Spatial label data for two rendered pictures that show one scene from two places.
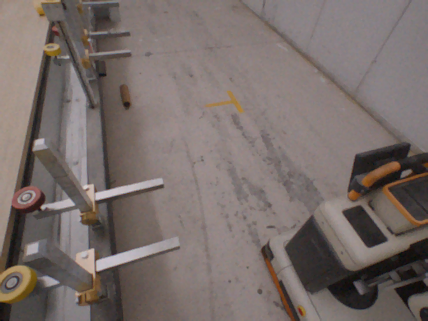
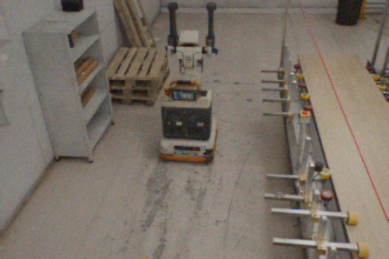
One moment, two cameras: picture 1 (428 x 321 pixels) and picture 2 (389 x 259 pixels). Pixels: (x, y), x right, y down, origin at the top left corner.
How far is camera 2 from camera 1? 4.07 m
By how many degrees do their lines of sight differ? 93
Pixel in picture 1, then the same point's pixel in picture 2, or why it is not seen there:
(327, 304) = not seen: hidden behind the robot
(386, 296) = not seen: hidden behind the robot
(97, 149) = (292, 143)
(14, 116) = (326, 130)
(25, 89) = (326, 142)
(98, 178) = (290, 134)
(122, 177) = (287, 227)
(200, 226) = (238, 184)
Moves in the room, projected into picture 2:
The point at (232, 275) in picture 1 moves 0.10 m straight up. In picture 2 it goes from (231, 162) to (231, 156)
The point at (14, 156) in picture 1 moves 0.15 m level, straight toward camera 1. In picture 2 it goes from (317, 116) to (306, 109)
